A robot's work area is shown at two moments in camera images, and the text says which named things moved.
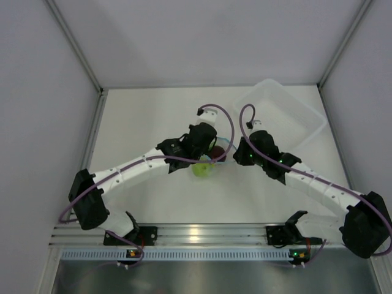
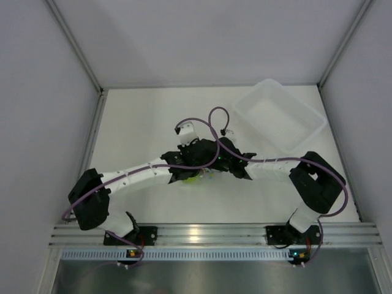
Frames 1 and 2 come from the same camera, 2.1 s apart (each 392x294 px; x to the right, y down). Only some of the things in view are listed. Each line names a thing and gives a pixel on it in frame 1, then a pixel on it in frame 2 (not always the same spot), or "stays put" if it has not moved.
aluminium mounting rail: x=74 y=235 stays put
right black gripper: x=241 y=157 -> x=216 y=166
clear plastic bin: x=293 y=121 stays put
